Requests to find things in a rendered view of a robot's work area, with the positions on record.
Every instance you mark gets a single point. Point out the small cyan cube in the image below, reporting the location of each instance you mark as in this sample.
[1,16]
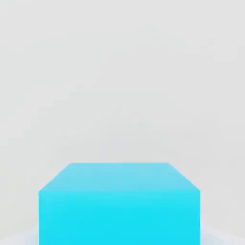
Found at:
[119,214]

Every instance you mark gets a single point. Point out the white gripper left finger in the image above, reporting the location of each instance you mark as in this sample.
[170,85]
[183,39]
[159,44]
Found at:
[28,239]

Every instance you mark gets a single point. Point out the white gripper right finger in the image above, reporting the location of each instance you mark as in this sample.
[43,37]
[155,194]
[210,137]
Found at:
[210,238]

